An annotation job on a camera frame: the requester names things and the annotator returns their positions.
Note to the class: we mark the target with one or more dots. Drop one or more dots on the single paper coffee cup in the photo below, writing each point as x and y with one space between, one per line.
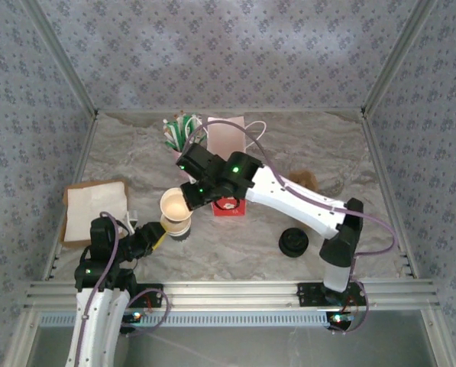
172 206

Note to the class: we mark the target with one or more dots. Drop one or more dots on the aluminium table side rail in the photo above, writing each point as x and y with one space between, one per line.
382 176
78 176

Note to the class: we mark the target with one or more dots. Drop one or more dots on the wide aluminium mounting rail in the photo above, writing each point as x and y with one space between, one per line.
231 294

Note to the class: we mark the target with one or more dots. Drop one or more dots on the wooden stir stick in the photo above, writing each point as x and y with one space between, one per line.
182 114

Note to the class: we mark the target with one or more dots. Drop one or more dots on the brown pulp cup carrier stack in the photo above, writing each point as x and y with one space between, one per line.
304 177

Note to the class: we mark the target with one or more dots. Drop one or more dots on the thin aluminium table edge rail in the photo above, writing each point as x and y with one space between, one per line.
327 110

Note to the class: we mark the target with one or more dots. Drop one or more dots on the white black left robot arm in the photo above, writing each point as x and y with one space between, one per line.
94 325

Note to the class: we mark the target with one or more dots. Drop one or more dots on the red white paper gift bag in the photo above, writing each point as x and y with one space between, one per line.
225 134

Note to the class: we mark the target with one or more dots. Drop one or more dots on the circuit board with LEDs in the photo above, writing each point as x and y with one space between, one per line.
136 316
338 318

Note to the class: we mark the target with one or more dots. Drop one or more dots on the white paper napkin stack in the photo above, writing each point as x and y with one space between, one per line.
94 206

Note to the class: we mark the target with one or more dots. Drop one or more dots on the black cup lid stack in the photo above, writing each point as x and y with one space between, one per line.
293 242

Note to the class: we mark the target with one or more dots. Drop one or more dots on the grey metal sheet panel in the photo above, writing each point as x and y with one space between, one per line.
288 348

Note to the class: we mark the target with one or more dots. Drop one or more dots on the aluminium corner post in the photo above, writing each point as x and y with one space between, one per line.
67 61
393 61

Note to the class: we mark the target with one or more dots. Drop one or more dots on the pale brown stick packet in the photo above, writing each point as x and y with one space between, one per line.
167 132

